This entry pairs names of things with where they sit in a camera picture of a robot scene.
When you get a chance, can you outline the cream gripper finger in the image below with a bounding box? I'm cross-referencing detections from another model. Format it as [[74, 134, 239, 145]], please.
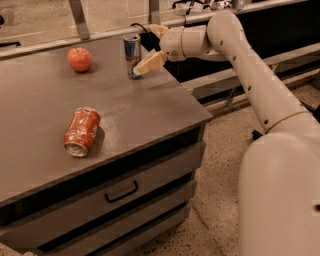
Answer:
[[150, 24, 169, 38], [133, 50, 167, 75]]

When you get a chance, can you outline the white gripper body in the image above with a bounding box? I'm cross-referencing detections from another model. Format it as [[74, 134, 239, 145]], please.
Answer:
[[159, 26, 186, 62]]

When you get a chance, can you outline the blue silver redbull can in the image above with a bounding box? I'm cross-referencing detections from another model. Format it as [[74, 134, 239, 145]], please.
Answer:
[[123, 33, 142, 79]]

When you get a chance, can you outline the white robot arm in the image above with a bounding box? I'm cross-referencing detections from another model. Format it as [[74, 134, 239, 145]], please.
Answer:
[[134, 11, 320, 256]]

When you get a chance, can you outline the crushed red coke can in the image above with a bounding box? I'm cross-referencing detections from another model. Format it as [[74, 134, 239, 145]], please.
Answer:
[[64, 107, 101, 157]]

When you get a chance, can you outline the red apple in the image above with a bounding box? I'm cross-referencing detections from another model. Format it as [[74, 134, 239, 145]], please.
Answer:
[[67, 47, 92, 72]]

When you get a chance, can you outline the grey drawer cabinet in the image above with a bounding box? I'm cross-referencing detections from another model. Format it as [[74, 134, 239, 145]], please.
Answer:
[[0, 123, 207, 256]]

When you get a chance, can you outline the metal railing post right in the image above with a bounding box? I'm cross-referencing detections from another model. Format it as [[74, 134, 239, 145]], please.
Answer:
[[148, 0, 161, 25]]

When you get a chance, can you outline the metal railing post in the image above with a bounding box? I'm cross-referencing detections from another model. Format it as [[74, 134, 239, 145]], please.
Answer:
[[148, 0, 161, 25], [68, 0, 90, 40]]

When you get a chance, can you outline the black cable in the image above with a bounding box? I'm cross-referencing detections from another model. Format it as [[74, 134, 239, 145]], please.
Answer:
[[129, 22, 161, 54]]

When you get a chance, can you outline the metal railing post left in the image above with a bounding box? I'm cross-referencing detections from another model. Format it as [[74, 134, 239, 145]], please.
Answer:
[[68, 0, 90, 40]]

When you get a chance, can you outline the black drawer handle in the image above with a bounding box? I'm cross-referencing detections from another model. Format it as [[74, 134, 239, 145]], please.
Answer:
[[104, 180, 139, 203]]

